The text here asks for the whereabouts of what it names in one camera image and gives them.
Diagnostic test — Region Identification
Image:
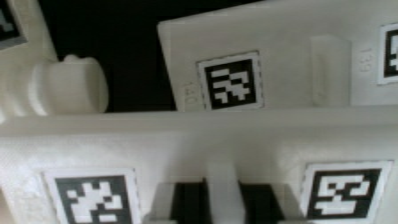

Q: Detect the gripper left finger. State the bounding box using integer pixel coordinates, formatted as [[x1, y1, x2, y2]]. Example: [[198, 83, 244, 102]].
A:
[[147, 181, 212, 224]]

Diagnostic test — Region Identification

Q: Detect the white cabinet door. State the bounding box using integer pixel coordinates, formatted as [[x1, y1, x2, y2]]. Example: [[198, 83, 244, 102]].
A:
[[157, 0, 398, 112], [0, 106, 398, 224]]

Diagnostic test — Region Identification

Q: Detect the white cabinet body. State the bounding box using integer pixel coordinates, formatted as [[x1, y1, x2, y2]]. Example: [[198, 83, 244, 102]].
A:
[[0, 0, 109, 125]]

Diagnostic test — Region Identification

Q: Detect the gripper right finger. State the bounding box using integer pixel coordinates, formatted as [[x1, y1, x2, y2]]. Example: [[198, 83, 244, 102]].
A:
[[239, 183, 303, 224]]

